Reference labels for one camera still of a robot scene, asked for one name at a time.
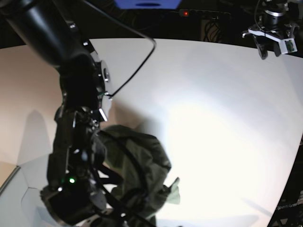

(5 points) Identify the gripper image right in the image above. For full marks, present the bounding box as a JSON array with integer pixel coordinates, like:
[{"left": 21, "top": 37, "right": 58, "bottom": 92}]
[{"left": 241, "top": 23, "right": 296, "bottom": 60}]

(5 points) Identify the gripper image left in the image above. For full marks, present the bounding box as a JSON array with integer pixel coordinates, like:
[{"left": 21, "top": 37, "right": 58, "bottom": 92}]
[{"left": 40, "top": 107, "right": 108, "bottom": 226}]

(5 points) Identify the green t-shirt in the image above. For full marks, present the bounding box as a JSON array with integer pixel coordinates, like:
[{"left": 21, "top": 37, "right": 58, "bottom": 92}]
[{"left": 92, "top": 125, "right": 181, "bottom": 227}]

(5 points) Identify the grey panel at corner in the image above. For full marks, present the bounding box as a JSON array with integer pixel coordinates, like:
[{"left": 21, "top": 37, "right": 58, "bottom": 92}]
[{"left": 0, "top": 167, "right": 45, "bottom": 227}]

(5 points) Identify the black power strip red light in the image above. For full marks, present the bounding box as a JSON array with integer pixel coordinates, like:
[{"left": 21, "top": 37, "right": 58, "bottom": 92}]
[{"left": 178, "top": 9, "right": 232, "bottom": 19}]

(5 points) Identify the blue box at top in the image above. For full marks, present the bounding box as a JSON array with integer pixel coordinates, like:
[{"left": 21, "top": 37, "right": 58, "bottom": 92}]
[{"left": 114, "top": 0, "right": 181, "bottom": 9}]

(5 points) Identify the black cable image left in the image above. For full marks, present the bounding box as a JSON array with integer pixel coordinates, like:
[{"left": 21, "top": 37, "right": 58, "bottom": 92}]
[{"left": 82, "top": 0, "right": 157, "bottom": 99}]

